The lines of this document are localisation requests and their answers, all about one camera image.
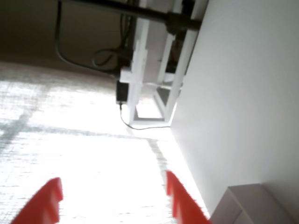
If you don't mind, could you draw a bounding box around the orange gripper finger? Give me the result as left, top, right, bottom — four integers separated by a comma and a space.
10, 177, 64, 224
165, 170, 213, 224

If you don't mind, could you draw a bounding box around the white cardboard bin box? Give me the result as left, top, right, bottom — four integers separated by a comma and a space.
209, 183, 299, 224

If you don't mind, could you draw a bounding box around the beige woven curtain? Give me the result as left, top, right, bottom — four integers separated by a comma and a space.
0, 59, 211, 224

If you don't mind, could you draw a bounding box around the black power adapter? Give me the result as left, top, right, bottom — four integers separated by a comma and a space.
115, 80, 129, 105

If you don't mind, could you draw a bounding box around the thin black cable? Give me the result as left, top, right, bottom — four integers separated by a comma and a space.
118, 103, 171, 131

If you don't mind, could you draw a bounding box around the white furniture frame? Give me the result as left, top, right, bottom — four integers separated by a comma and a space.
120, 0, 210, 125

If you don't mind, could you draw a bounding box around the looped black cable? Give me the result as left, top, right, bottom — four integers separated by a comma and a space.
55, 0, 135, 77

